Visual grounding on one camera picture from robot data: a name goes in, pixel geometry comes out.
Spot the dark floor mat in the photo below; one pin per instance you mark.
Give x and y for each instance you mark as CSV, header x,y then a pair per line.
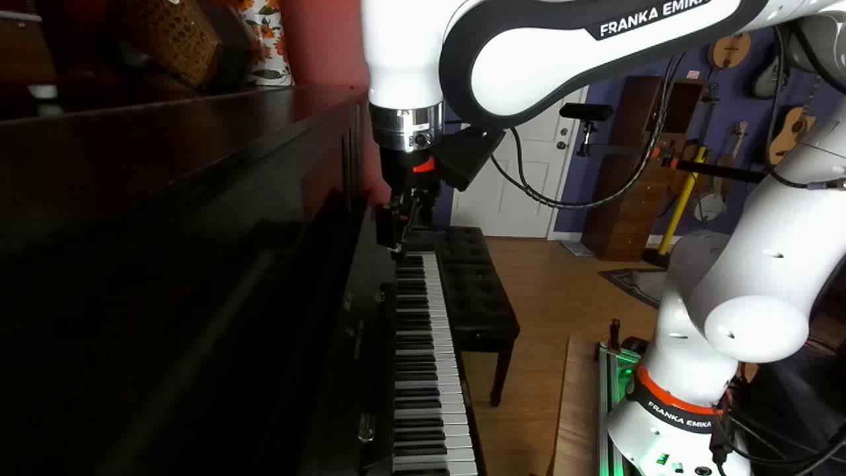
x,y
640,284

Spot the wooden cabinet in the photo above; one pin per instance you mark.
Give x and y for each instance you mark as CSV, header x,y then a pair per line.
x,y
619,229

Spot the dark upright piano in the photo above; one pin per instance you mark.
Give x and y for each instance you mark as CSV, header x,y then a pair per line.
x,y
193,290

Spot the floral orange white vase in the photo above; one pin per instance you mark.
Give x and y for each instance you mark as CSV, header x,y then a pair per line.
x,y
264,25

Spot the black piano bench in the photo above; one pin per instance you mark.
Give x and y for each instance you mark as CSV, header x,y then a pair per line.
x,y
480,308

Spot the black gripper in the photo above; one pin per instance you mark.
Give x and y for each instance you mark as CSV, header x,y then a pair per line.
x,y
412,189

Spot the dark guitar on wall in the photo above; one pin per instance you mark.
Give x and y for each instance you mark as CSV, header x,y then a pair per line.
x,y
765,85

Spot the white panel door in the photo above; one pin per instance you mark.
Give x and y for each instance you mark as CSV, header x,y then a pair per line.
x,y
537,154

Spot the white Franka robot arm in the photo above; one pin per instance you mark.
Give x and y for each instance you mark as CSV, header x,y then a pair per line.
x,y
448,78

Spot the woven brown basket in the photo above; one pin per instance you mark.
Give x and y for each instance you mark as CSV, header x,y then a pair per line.
x,y
178,36

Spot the round mandolin on wall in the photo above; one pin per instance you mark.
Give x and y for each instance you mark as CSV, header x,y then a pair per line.
x,y
731,50

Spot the tan ukulele on wall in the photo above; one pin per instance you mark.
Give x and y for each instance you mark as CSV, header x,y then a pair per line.
x,y
793,127

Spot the green metal mount frame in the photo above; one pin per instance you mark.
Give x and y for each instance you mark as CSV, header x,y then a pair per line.
x,y
615,376

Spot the yellow pole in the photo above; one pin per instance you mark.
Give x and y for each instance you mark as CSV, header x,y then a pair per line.
x,y
683,197

